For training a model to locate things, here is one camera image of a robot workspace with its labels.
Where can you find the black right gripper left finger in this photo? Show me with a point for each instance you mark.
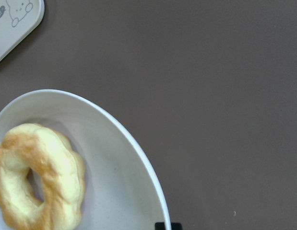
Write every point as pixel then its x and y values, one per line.
pixel 159 226

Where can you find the cream rabbit tray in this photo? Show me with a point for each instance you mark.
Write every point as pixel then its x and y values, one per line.
pixel 18 18

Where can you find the white round plate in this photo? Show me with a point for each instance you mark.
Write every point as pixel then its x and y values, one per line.
pixel 122 189

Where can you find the glazed ring donut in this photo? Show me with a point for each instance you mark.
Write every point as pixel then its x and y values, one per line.
pixel 41 180

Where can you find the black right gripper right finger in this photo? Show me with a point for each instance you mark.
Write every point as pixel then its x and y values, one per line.
pixel 176 226

